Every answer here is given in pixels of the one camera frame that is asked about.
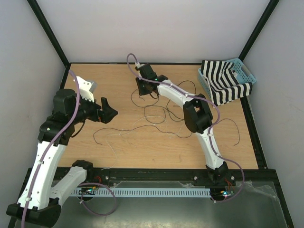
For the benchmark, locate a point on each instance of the black white striped cloth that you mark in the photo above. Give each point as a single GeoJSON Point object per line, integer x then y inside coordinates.
{"type": "Point", "coordinates": [222, 83]}

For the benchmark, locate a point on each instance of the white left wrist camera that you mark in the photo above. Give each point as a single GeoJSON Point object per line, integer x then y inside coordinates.
{"type": "Point", "coordinates": [87, 88]}

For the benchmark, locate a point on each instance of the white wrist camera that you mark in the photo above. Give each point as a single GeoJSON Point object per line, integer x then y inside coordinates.
{"type": "Point", "coordinates": [138, 65]}
{"type": "Point", "coordinates": [87, 88]}

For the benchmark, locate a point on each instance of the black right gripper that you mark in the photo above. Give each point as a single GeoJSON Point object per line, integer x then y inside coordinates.
{"type": "Point", "coordinates": [141, 91]}

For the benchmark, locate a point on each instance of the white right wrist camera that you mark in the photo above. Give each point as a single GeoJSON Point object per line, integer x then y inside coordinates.
{"type": "Point", "coordinates": [138, 65]}

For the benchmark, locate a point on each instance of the grey metal front plate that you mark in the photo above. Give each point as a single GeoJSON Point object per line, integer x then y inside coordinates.
{"type": "Point", "coordinates": [257, 206]}

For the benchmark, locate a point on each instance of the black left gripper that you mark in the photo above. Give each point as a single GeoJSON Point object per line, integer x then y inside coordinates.
{"type": "Point", "coordinates": [106, 115]}

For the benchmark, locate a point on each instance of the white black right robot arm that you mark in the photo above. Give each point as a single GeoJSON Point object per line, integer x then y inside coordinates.
{"type": "Point", "coordinates": [197, 116]}

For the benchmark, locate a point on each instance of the white slotted cable duct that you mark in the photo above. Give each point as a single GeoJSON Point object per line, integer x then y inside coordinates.
{"type": "Point", "coordinates": [145, 192]}

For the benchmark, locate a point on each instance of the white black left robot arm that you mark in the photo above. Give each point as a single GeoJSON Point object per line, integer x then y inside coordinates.
{"type": "Point", "coordinates": [40, 203]}

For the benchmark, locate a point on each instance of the black cage frame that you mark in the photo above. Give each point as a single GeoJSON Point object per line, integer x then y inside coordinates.
{"type": "Point", "coordinates": [244, 101]}

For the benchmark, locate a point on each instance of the light blue perforated basket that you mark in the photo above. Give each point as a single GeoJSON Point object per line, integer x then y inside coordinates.
{"type": "Point", "coordinates": [243, 74]}

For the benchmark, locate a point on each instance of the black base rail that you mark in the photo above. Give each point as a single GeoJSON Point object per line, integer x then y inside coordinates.
{"type": "Point", "coordinates": [197, 177]}

